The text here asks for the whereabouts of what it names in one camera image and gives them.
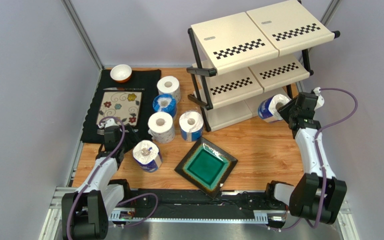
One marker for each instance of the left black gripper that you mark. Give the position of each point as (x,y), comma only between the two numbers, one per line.
(131,140)

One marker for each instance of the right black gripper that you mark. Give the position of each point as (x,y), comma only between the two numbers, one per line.
(287,108)

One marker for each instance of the Tempo paper roll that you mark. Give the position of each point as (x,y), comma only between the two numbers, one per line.
(268,109)

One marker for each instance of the dark blue roll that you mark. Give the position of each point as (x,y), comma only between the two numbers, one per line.
(148,156)

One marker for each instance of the dotted white paper roll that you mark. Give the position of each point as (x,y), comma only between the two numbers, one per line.
(161,127)

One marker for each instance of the blue paper roll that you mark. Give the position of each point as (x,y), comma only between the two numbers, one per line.
(165,103)

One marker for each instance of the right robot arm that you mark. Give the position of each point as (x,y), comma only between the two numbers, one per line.
(319,194)

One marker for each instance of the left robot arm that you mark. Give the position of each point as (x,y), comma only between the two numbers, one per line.
(85,212)

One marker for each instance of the cream three-tier shelf rack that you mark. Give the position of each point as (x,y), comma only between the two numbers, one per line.
(243,58)

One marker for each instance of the floral square plate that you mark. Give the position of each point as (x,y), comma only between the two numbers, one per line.
(124,105)

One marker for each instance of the white and orange bowl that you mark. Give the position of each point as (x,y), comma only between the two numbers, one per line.
(121,73)

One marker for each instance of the black fabric placemat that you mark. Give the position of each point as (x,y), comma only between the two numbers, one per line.
(146,80)

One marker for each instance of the plain white paper roll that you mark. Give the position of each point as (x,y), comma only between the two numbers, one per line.
(169,85)

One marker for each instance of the blue banded wrapped roll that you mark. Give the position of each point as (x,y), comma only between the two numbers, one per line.
(191,125)

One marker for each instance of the green square glazed plate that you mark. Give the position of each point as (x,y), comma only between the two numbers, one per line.
(206,166)

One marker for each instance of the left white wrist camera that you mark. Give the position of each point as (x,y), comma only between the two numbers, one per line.
(108,122)

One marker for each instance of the knife with dark handle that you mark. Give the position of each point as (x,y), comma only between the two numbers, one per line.
(128,89)

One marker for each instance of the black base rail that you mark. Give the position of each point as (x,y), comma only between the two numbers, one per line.
(194,206)

